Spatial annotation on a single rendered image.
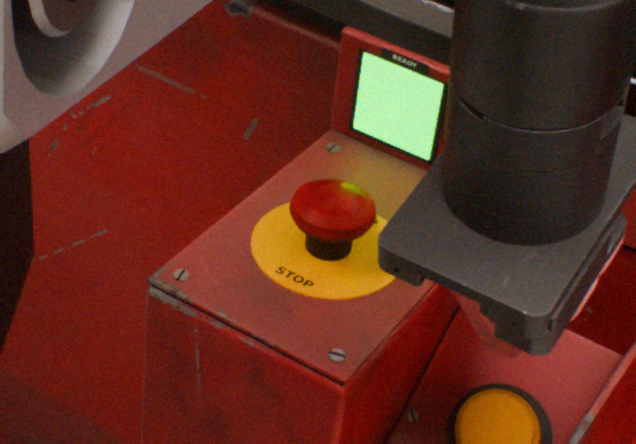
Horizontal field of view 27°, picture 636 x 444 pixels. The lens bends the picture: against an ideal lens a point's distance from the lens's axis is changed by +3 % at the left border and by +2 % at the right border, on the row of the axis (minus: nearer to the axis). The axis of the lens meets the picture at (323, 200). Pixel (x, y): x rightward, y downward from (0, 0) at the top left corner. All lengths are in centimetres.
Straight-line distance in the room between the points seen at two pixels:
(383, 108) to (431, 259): 22
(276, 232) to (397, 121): 9
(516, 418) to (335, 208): 13
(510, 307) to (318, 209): 16
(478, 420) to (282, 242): 12
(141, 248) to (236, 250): 40
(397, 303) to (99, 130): 42
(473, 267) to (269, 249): 17
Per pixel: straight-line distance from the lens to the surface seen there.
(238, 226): 61
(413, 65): 64
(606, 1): 39
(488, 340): 54
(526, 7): 38
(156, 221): 96
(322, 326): 56
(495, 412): 61
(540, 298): 44
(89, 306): 107
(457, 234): 46
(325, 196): 59
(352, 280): 59
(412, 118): 65
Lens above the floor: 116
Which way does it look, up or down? 37 degrees down
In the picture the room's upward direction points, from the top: 7 degrees clockwise
